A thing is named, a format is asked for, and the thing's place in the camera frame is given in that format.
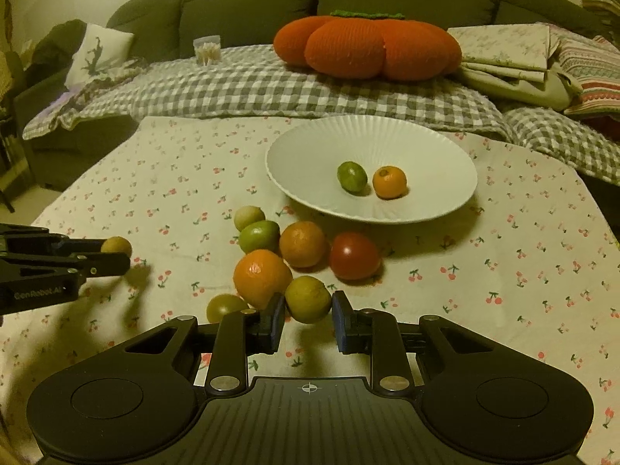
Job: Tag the small green tomato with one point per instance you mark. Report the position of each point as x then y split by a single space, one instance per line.
225 306

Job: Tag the folded beige cloth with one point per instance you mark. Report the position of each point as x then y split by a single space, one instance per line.
523 92

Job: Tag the large bright orange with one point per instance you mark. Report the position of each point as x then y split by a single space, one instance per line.
262 278

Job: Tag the cherry print tablecloth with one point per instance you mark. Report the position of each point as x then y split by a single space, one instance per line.
145 179

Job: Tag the striped knitted pillow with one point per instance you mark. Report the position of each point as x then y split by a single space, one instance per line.
591 72

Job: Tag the dark olive cloth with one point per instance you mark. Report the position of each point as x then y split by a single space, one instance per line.
55 41

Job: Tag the small yellow fruit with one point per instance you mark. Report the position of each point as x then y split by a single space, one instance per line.
117 244

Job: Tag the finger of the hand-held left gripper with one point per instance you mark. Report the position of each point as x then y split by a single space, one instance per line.
109 265
48 241

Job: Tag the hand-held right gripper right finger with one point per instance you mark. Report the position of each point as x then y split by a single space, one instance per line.
340 322

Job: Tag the dark orange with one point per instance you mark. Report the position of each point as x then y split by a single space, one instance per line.
303 244

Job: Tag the white ribbed plate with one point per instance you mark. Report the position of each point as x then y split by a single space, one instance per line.
411 145

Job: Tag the clear cotton swab container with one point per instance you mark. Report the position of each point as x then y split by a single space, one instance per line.
207 51

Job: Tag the red tomato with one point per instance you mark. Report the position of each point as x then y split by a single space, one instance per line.
355 255

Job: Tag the folded floral sheet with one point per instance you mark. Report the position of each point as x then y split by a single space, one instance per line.
503 46

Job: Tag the green lime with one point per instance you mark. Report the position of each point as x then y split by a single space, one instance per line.
352 178
259 236

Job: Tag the pale green fruit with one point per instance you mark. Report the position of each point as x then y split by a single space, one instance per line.
248 215

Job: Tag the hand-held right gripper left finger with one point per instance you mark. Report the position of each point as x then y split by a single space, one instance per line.
278 320

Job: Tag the white embroidered pillow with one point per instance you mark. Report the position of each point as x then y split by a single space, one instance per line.
99 48

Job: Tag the small orange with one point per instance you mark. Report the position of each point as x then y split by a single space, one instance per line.
389 182

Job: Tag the grey checked blanket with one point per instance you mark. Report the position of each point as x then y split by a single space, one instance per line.
242 87

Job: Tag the olive green sofa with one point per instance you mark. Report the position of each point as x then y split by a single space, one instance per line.
252 0

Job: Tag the yellow-green round fruit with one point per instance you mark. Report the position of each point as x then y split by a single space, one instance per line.
308 299

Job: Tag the orange pumpkin cushion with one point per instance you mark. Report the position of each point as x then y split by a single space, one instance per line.
358 46

